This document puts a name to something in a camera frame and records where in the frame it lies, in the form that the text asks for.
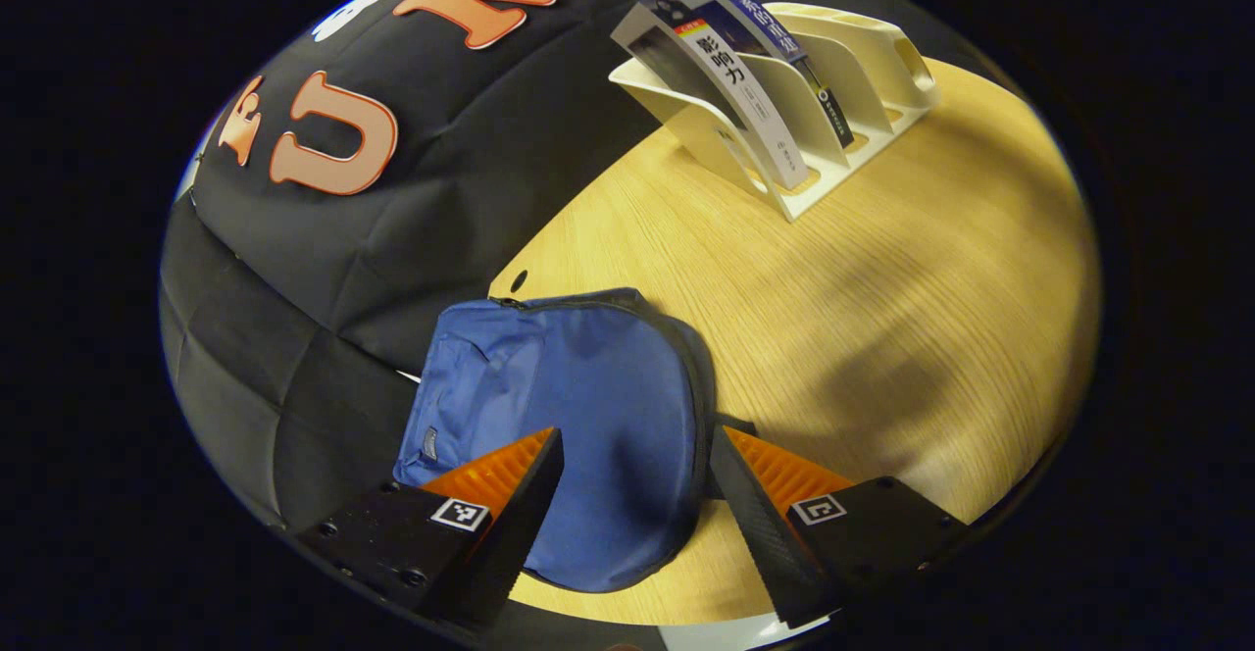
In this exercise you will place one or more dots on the white cover book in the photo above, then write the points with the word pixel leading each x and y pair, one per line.
pixel 735 82

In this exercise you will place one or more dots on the blue schoolbag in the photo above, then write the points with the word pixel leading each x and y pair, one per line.
pixel 598 406

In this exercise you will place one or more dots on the blue cover book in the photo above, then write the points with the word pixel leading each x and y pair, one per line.
pixel 765 19

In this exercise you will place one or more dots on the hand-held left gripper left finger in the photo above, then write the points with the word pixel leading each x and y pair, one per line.
pixel 525 524

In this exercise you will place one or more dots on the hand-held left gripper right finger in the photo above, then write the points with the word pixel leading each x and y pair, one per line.
pixel 760 524

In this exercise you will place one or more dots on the white plastic bookshelf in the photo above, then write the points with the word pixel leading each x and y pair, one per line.
pixel 873 73

